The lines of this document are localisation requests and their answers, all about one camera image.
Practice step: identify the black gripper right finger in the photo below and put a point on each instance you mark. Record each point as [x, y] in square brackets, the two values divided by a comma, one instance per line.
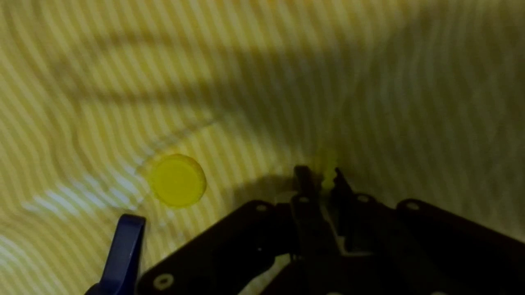
[415, 246]

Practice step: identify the yellow striped bed sheet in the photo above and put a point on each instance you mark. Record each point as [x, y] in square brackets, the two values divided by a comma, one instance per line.
[272, 83]

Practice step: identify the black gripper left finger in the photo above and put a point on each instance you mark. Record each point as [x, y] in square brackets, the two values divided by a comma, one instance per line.
[256, 246]

